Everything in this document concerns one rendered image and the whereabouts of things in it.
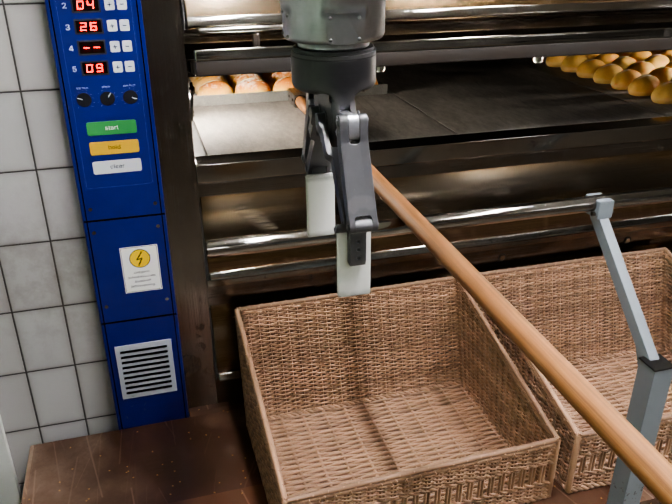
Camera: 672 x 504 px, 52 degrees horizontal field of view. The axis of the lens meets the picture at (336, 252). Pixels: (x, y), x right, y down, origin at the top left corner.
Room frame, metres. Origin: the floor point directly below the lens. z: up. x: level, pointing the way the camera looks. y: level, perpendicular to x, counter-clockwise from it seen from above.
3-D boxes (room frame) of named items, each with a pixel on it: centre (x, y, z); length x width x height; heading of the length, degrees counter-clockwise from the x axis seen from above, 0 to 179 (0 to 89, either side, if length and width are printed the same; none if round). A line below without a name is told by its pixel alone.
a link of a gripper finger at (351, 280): (0.56, -0.02, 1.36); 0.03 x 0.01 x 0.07; 104
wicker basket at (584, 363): (1.35, -0.67, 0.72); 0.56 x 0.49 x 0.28; 106
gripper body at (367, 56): (0.62, 0.00, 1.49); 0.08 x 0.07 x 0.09; 14
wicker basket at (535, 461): (1.18, -0.10, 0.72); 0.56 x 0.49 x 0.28; 107
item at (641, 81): (2.18, -1.01, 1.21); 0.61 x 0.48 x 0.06; 16
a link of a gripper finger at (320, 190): (0.69, 0.02, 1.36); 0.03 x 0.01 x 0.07; 104
